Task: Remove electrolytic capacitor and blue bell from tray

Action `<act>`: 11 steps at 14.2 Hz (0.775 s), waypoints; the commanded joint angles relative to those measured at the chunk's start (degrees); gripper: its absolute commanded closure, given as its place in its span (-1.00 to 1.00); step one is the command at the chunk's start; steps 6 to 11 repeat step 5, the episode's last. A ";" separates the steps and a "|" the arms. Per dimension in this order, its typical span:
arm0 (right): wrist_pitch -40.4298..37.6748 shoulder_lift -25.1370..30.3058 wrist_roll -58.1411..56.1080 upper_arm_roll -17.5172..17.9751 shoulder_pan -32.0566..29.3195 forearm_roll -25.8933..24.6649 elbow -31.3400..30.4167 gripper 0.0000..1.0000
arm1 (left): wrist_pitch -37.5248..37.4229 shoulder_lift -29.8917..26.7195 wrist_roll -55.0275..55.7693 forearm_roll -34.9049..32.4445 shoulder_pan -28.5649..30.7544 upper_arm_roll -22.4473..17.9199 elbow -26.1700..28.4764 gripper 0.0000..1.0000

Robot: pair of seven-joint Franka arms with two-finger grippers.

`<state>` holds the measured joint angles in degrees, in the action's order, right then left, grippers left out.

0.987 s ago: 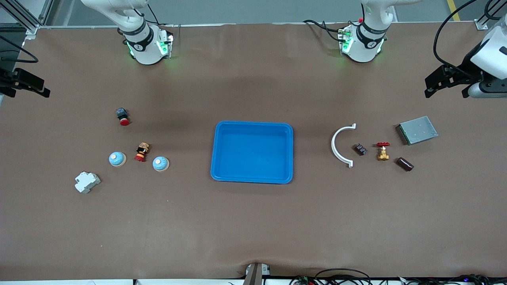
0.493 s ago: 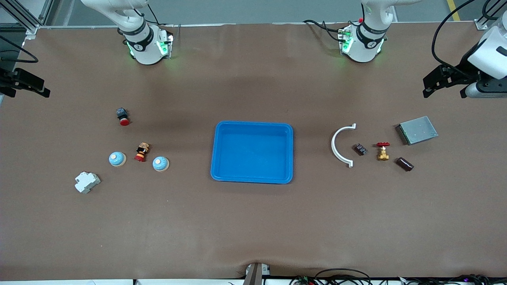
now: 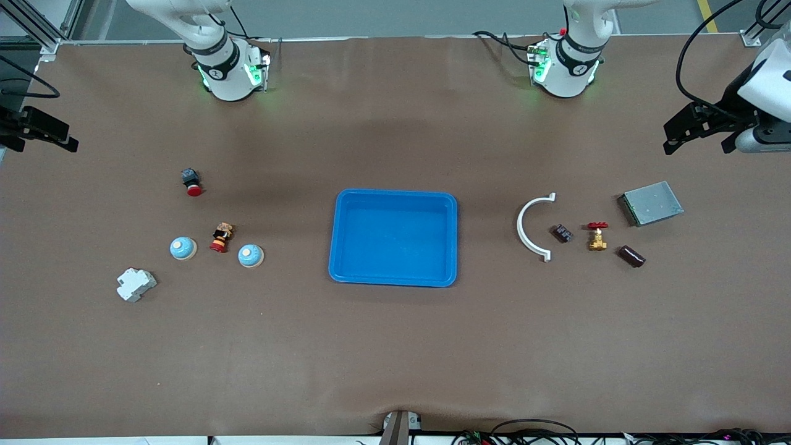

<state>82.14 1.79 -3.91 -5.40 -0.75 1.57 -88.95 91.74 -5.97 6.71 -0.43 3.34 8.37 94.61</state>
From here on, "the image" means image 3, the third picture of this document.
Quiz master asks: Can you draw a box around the grey metal power supply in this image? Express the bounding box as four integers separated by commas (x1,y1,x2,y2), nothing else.
617,180,685,227

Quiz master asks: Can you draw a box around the white circuit breaker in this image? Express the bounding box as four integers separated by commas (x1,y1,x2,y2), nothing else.
116,267,158,303

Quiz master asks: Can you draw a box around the red yellow push button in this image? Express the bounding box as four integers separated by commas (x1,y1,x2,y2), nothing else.
209,222,234,253

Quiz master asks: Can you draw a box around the white curved pipe clamp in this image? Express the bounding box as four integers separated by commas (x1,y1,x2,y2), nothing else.
516,192,556,263

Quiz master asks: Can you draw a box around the blue plastic tray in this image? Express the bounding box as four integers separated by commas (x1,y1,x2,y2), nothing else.
328,189,459,288

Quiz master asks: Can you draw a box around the brown table cover mat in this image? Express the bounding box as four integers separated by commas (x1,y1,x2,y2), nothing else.
0,34,791,438

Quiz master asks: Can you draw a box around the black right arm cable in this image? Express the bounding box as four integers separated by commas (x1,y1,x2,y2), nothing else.
0,56,61,100

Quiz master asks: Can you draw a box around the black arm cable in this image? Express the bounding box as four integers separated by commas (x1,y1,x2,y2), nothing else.
677,0,791,115
0,56,61,100

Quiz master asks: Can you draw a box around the aluminium frame post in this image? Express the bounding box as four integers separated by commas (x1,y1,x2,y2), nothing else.
0,0,84,62
738,0,791,47

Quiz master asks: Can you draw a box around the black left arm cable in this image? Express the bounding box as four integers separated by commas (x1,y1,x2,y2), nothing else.
677,0,791,115

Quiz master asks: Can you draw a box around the black right base cable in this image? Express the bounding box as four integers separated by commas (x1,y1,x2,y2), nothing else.
230,6,273,44

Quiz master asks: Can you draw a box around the black base cable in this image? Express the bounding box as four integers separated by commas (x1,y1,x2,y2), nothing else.
230,6,273,44
473,30,538,66

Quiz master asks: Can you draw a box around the black left base cable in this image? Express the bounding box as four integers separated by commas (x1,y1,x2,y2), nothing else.
473,30,538,66

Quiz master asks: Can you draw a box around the black cable bundle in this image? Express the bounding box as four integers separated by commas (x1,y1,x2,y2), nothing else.
630,428,791,445

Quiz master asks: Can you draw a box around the black looped cable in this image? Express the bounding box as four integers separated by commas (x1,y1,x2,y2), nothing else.
491,419,582,445

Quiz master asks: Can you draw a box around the grey metal camera bracket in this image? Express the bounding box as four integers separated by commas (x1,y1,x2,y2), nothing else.
380,410,422,445

